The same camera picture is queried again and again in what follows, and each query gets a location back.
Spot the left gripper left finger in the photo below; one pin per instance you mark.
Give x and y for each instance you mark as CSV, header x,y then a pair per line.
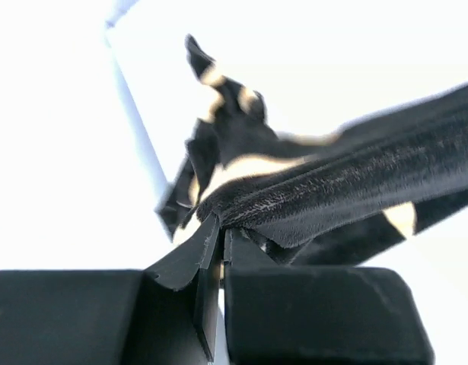
x,y
165,314

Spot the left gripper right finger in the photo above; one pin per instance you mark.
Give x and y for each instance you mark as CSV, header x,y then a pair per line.
x,y
322,314

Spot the black floral pillowcase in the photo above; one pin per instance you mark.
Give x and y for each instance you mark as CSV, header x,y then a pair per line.
x,y
335,200

